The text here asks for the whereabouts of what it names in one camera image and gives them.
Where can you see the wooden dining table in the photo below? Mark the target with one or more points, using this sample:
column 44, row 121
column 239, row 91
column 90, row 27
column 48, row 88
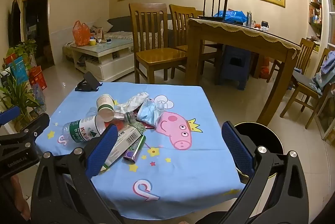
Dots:
column 235, row 35

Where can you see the beige lace table cover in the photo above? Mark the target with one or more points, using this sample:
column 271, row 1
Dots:
column 261, row 34

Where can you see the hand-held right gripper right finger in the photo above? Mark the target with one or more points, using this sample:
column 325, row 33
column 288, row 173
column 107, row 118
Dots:
column 236, row 146

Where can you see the orange plastic bag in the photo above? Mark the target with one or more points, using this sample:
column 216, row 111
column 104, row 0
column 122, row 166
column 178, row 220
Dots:
column 81, row 34

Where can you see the purple green candy tube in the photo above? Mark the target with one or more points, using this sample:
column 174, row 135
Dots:
column 134, row 150

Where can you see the white tissue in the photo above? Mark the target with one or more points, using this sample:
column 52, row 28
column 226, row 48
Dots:
column 133, row 101

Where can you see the person's left hand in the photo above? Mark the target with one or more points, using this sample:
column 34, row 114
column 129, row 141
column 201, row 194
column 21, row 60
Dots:
column 21, row 195

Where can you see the white framed glass door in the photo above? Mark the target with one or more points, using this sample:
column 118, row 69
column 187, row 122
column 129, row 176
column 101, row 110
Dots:
column 330, row 17

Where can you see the blue gift bag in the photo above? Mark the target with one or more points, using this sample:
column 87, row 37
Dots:
column 19, row 69

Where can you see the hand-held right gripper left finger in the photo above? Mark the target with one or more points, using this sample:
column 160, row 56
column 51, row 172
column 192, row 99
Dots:
column 102, row 150

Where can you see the wall shelf with items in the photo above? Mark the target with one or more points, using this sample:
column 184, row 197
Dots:
column 314, row 12

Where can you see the blue face mask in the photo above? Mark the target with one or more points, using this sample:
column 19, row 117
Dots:
column 146, row 114

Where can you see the dark mug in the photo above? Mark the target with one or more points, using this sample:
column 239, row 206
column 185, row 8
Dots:
column 264, row 24

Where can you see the grey thermos bottle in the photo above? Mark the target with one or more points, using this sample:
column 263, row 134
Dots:
column 249, row 20

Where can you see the black trash bin gold rim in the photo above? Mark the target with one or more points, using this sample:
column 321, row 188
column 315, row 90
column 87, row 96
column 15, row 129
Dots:
column 264, row 135

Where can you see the light blue clothes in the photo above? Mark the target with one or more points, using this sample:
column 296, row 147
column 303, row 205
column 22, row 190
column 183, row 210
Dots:
column 327, row 74

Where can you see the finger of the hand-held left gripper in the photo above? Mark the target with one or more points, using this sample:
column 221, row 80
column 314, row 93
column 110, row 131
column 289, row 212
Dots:
column 10, row 114
column 36, row 123

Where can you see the grey sofa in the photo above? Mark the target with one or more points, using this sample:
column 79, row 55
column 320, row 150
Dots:
column 117, row 23

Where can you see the small clear glass bottle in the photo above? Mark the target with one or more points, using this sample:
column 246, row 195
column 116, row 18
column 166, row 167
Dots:
column 123, row 116

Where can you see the wooden dining chair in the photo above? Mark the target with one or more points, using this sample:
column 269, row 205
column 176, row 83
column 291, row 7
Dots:
column 157, row 55
column 306, row 50
column 303, row 90
column 180, row 20

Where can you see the blue plastic stool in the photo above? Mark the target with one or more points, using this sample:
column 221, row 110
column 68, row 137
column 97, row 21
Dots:
column 235, row 72

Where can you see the black router with antennas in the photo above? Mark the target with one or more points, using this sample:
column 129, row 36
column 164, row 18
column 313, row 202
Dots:
column 209, row 17

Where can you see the white green paper cup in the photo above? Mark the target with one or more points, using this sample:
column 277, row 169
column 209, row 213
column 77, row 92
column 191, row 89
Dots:
column 104, row 102

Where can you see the black television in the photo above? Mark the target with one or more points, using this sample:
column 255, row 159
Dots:
column 14, row 22

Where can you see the blue cartoon printed tablecloth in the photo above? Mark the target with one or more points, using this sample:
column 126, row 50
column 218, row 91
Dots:
column 183, row 174

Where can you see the plastic water bottle green label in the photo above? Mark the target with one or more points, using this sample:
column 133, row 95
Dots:
column 78, row 131

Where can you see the red plastic bag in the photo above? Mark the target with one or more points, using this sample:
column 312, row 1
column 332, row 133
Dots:
column 264, row 69

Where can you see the white carton box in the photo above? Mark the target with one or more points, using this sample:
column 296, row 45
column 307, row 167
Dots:
column 125, row 140

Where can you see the black clamp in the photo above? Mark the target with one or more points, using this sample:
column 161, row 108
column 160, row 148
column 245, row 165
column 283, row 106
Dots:
column 90, row 80

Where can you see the white coffee table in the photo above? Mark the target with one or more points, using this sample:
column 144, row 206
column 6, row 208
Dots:
column 110, row 67

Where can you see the small yellow cup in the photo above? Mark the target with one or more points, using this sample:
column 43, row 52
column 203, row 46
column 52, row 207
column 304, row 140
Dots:
column 92, row 43

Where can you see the blue plastic bag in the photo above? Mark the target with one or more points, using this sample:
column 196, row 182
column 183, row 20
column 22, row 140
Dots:
column 233, row 15

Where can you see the red gift box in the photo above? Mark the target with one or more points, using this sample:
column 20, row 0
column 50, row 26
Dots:
column 38, row 77

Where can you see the round leaf potted plant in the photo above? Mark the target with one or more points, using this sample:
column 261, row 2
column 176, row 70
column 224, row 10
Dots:
column 23, row 48

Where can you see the grey seat cushion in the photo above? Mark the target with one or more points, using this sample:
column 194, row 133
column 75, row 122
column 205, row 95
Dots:
column 301, row 76

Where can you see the long leaf potted plant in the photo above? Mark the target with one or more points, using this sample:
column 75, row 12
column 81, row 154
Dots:
column 15, row 93

